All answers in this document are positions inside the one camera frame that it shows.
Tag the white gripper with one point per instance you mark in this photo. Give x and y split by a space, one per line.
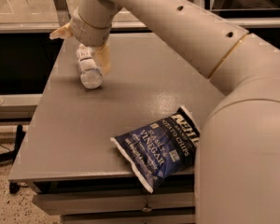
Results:
81 29

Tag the clear plastic water bottle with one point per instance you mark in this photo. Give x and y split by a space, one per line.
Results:
90 74

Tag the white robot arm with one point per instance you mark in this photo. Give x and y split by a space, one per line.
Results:
237 165

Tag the grey table with drawers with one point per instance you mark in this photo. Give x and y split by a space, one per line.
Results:
67 157

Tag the blue potato chips bag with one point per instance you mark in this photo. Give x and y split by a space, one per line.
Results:
161 148

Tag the black stand base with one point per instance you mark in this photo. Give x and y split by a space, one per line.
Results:
11 156

